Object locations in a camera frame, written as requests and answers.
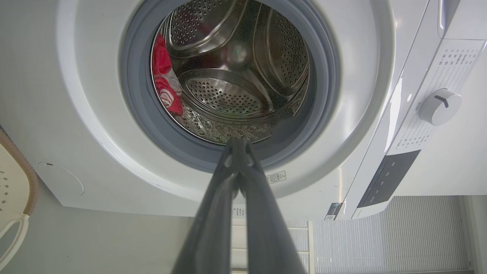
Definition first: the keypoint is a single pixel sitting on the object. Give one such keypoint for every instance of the dark washing machine control panel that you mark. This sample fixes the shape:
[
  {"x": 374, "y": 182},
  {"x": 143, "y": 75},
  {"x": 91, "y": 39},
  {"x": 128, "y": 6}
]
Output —
[{"x": 388, "y": 179}]

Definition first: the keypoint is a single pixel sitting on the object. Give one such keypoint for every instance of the stainless steel washing machine drum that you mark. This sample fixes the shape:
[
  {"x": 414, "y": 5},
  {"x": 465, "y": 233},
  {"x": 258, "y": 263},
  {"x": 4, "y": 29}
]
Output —
[{"x": 243, "y": 68}]

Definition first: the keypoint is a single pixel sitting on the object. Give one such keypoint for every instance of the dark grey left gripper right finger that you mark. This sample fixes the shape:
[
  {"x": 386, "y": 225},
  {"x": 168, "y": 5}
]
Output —
[{"x": 268, "y": 232}]

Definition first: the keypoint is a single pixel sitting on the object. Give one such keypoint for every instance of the red and white garment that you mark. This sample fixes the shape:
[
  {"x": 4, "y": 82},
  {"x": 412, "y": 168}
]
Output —
[{"x": 165, "y": 78}]

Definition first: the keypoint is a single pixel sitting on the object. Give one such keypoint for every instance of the white front-load washing machine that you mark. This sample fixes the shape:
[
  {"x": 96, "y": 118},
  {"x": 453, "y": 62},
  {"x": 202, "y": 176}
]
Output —
[{"x": 243, "y": 102}]

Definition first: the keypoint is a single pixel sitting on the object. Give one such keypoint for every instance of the cream laundry basket brown rim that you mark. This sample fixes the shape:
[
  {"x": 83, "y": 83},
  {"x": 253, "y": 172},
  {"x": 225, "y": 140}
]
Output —
[{"x": 13, "y": 198}]

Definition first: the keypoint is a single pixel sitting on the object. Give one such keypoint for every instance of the grey rubber door gasket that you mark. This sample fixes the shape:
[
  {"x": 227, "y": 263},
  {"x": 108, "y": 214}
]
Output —
[{"x": 135, "y": 95}]

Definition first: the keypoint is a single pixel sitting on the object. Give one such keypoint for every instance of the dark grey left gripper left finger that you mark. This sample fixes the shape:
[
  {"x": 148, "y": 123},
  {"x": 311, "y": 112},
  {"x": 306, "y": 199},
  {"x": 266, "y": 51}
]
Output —
[{"x": 207, "y": 232}]

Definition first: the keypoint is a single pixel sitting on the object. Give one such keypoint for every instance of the white round control knob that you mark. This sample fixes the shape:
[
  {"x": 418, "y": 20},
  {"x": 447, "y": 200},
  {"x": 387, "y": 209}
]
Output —
[{"x": 440, "y": 107}]

